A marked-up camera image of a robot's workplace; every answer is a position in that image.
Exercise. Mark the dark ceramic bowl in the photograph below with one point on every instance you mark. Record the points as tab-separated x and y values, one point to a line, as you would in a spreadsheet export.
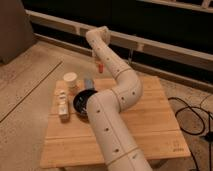
80	101

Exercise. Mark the grey cabinet corner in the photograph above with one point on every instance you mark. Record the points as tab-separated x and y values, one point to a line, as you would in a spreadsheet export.
16	33

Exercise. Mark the white plastic bottle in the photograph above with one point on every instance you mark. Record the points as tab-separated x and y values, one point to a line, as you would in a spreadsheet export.
63	107

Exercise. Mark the orange red pepper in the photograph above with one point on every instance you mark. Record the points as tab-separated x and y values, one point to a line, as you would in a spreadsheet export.
100	68

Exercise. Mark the white wooden railing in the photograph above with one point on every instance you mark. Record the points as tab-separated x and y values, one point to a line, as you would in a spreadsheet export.
162	50

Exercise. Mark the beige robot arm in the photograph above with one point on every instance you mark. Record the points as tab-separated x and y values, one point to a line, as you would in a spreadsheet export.
119	149

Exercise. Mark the wooden cutting board table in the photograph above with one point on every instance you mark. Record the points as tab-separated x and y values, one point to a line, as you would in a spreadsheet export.
151	121

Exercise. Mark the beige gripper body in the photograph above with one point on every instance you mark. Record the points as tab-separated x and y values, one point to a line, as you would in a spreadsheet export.
96	59

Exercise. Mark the white paper cup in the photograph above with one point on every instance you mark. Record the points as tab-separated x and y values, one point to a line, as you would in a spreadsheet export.
71	81

